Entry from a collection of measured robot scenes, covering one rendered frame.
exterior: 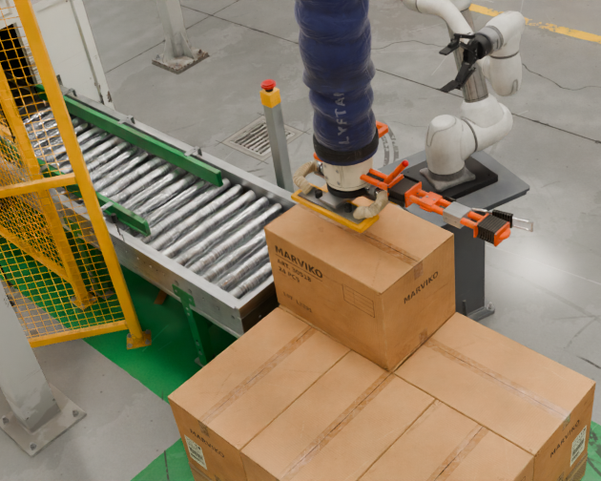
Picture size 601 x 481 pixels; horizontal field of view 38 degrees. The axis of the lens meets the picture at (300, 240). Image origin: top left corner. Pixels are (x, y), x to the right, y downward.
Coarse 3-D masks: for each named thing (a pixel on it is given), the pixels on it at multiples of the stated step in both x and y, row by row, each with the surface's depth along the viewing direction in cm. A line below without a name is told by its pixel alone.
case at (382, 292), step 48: (288, 240) 328; (336, 240) 325; (384, 240) 321; (432, 240) 318; (288, 288) 348; (336, 288) 321; (384, 288) 302; (432, 288) 324; (336, 336) 340; (384, 336) 314
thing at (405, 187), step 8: (400, 176) 297; (408, 176) 297; (392, 184) 295; (400, 184) 295; (408, 184) 295; (416, 184) 292; (392, 192) 292; (400, 192) 292; (408, 192) 290; (392, 200) 295; (400, 200) 293; (408, 200) 292
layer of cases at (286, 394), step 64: (448, 320) 342; (192, 384) 333; (256, 384) 329; (320, 384) 325; (384, 384) 321; (448, 384) 318; (512, 384) 314; (576, 384) 310; (192, 448) 342; (256, 448) 306; (320, 448) 303; (384, 448) 300; (448, 448) 296; (512, 448) 293; (576, 448) 323
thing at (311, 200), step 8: (312, 184) 323; (296, 192) 321; (312, 192) 319; (320, 192) 314; (296, 200) 319; (304, 200) 316; (312, 200) 315; (312, 208) 314; (320, 208) 312; (328, 208) 310; (344, 208) 306; (352, 208) 309; (328, 216) 309; (336, 216) 307; (344, 216) 306; (352, 216) 305; (376, 216) 304; (344, 224) 305; (352, 224) 302; (360, 224) 302; (368, 224) 302; (360, 232) 301
